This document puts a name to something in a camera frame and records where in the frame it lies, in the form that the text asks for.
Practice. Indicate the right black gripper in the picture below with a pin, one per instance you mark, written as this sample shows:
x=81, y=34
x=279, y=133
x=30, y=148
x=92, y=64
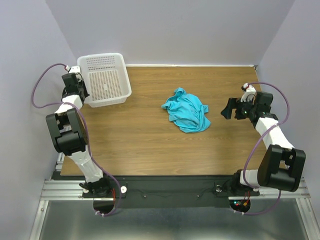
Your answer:
x=234, y=103

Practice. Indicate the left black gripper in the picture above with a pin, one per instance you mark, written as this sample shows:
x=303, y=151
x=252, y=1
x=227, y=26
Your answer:
x=82, y=84

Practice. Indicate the turquoise t-shirt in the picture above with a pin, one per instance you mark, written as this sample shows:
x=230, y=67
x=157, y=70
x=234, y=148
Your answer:
x=187, y=111

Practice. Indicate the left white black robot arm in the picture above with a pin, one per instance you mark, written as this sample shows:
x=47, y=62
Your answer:
x=69, y=136

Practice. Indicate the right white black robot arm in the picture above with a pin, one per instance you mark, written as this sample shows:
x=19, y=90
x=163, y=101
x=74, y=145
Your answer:
x=282, y=165

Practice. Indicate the white perforated plastic basket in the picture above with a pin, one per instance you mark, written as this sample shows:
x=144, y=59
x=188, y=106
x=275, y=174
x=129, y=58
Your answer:
x=106, y=79

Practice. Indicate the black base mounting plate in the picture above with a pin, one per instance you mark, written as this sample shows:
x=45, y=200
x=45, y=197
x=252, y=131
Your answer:
x=186, y=191

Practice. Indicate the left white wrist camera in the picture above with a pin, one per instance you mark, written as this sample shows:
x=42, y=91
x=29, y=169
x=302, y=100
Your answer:
x=75, y=69

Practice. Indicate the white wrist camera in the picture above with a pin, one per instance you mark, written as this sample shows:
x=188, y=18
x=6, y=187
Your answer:
x=75, y=69
x=248, y=93

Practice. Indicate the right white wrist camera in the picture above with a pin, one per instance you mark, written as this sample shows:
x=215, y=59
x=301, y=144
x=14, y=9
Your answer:
x=248, y=93

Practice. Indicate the aluminium extrusion frame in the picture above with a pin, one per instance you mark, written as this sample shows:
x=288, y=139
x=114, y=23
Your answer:
x=64, y=214

